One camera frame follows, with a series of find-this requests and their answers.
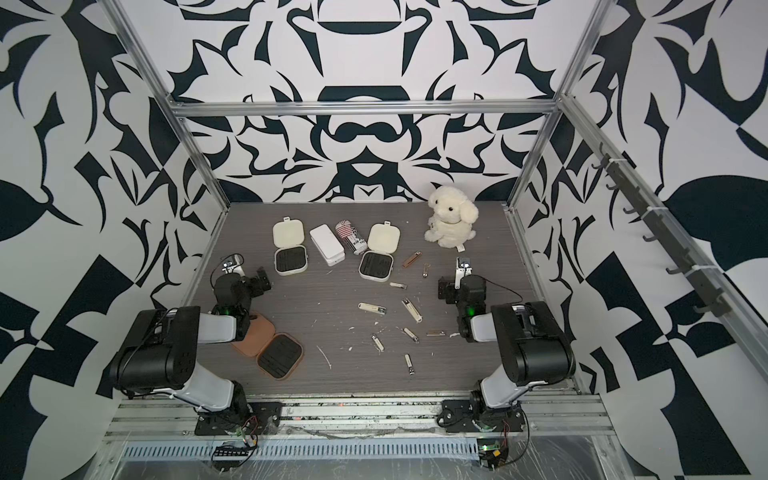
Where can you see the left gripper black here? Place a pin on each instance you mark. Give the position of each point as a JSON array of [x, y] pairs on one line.
[[254, 284]]

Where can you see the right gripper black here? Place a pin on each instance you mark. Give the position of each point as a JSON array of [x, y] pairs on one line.
[[451, 288]]

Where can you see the cream nail clipper case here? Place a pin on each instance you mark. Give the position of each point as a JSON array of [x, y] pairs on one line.
[[378, 261]]

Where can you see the cream large nail clipper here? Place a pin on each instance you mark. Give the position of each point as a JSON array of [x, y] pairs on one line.
[[371, 308]]

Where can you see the small clipper front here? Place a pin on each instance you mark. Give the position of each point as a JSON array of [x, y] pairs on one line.
[[409, 364]]

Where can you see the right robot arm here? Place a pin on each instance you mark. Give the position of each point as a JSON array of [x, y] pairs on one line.
[[533, 349]]

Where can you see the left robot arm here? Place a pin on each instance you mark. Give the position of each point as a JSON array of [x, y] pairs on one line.
[[159, 354]]

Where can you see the brown nail file tool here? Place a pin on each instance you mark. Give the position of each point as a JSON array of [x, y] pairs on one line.
[[411, 259]]

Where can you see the brown nail clipper case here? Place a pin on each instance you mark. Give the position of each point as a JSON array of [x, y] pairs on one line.
[[276, 353]]

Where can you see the cream case far left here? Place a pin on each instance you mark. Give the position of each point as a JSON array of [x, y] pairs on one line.
[[291, 255]]

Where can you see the white plush dog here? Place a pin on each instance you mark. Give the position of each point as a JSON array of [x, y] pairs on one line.
[[452, 220]]

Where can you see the white rectangular box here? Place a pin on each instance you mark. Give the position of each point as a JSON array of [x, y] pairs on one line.
[[327, 244]]

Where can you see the flag pattern can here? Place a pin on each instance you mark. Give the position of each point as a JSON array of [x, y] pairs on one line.
[[351, 237]]

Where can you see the left electronics board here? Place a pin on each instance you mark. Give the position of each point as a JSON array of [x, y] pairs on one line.
[[230, 456]]

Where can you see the electronics board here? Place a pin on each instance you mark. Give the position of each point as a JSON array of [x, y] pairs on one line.
[[230, 456], [492, 452]]

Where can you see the right electronics board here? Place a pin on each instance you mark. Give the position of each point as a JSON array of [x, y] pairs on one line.
[[492, 452]]

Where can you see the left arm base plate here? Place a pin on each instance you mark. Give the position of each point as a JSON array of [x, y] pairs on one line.
[[256, 419]]

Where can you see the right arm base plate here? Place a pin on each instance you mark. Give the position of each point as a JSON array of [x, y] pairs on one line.
[[470, 416]]

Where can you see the aluminium front rail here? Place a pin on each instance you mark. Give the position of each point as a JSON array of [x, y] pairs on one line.
[[551, 412]]

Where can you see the wall hook rack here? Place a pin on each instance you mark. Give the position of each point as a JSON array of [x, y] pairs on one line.
[[666, 231]]

